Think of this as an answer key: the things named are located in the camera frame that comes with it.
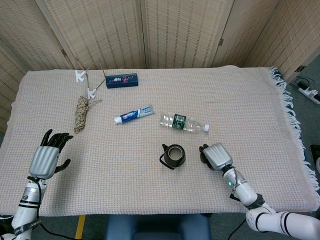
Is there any woven folding screen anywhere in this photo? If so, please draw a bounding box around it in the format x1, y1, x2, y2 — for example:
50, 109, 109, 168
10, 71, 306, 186
0, 0, 320, 133

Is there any black and white floor equipment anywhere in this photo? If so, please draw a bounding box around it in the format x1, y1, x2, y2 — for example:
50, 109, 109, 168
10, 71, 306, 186
309, 144, 320, 176

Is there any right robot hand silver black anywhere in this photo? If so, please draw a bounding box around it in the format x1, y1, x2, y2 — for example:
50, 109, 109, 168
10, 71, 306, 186
198, 142, 236, 172

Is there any blue white toothpaste tube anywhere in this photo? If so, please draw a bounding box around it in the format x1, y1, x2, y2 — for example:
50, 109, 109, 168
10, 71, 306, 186
114, 104, 153, 125

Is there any blue padded robot base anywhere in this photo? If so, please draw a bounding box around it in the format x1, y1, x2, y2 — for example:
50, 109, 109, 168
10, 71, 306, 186
104, 213, 212, 240

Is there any beige woven tablecloth with fringe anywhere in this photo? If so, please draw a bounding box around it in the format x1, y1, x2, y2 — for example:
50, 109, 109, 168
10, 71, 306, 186
0, 65, 318, 217

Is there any white clip on wire stick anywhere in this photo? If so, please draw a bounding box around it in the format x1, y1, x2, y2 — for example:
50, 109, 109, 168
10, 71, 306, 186
74, 56, 89, 83
86, 77, 107, 100

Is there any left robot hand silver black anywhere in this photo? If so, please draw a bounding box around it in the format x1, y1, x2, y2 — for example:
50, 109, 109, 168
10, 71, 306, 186
28, 129, 74, 180

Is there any clear plastic bottle green label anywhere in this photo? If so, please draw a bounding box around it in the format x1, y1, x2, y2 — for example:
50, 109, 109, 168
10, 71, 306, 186
159, 112, 210, 133

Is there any black cup with strap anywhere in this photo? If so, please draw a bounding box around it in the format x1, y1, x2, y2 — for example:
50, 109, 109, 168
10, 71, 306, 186
159, 143, 187, 170

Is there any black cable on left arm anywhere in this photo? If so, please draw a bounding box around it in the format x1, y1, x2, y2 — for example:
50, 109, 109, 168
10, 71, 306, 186
26, 176, 77, 240

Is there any white power strip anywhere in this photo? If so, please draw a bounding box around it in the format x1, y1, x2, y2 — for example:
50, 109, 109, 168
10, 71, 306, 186
291, 76, 320, 105

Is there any braided rope bundle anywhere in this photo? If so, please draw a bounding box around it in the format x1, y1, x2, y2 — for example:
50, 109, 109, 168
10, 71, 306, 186
73, 95, 103, 135

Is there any dark blue rectangular box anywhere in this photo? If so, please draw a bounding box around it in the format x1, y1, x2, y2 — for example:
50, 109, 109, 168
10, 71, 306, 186
105, 73, 140, 89

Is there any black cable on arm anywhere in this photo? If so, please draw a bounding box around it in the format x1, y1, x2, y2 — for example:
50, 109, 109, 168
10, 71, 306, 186
226, 218, 249, 240
26, 176, 77, 240

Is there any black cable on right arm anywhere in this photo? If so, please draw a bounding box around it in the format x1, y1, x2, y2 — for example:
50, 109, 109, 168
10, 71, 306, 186
226, 218, 249, 240

